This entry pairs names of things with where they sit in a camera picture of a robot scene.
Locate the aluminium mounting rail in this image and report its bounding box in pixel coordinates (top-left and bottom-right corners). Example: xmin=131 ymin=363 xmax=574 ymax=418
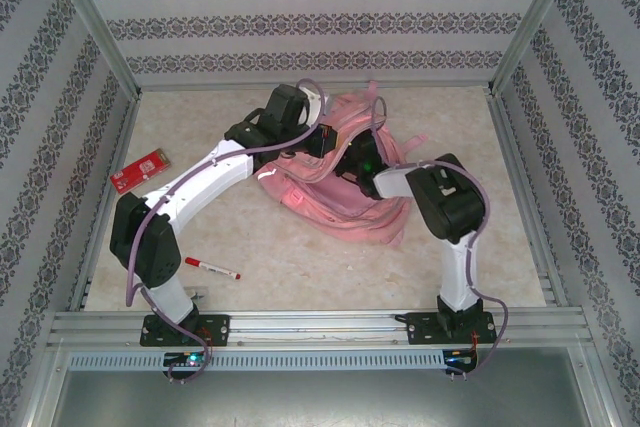
xmin=47 ymin=310 xmax=594 ymax=349

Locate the grey metal sheet panel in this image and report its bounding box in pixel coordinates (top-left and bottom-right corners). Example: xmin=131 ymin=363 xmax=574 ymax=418
xmin=29 ymin=346 xmax=616 ymax=427

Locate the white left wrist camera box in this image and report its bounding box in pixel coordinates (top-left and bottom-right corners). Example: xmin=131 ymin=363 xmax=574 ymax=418
xmin=298 ymin=86 xmax=329 ymax=126

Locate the red cardboard box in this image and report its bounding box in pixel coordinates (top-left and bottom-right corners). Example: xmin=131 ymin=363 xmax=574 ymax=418
xmin=109 ymin=147 xmax=172 ymax=195

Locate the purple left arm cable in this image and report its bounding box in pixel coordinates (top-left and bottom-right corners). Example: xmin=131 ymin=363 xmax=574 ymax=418
xmin=124 ymin=77 xmax=332 ymax=384

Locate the aluminium frame post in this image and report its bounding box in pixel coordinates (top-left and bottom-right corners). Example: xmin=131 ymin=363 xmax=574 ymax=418
xmin=490 ymin=0 xmax=585 ymax=97
xmin=42 ymin=0 xmax=142 ymax=97

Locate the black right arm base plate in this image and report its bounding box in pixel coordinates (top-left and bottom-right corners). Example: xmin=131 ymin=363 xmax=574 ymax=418
xmin=407 ymin=311 xmax=497 ymax=347

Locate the red marker pen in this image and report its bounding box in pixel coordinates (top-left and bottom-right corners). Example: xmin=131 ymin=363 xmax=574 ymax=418
xmin=184 ymin=256 xmax=242 ymax=282

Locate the circuit board green light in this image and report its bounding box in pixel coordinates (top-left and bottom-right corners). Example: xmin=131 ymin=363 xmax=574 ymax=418
xmin=163 ymin=351 xmax=207 ymax=369

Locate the circuit board blue light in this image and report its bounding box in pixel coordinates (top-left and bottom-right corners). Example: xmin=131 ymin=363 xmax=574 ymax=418
xmin=443 ymin=348 xmax=477 ymax=367

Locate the pink school backpack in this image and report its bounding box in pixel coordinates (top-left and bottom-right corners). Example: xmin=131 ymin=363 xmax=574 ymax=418
xmin=257 ymin=79 xmax=430 ymax=248

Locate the aluminium table side rail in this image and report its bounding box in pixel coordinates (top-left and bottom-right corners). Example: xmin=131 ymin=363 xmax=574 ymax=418
xmin=67 ymin=91 xmax=142 ymax=313
xmin=485 ymin=86 xmax=571 ymax=307

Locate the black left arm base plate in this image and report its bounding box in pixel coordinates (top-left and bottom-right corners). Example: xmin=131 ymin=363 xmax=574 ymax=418
xmin=139 ymin=314 xmax=231 ymax=348

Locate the grey slotted cable duct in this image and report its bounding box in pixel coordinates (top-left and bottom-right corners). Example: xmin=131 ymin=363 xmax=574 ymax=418
xmin=67 ymin=349 xmax=479 ymax=372

